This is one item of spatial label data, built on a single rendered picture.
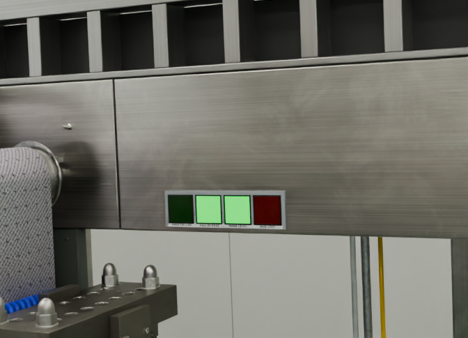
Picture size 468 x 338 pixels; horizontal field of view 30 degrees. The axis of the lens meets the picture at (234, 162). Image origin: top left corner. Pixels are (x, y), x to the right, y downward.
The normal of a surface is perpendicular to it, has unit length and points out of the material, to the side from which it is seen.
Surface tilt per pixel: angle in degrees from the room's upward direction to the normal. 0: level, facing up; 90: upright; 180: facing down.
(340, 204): 90
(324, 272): 90
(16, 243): 90
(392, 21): 90
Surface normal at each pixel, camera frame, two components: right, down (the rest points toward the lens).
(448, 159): -0.44, 0.07
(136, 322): 0.90, -0.01
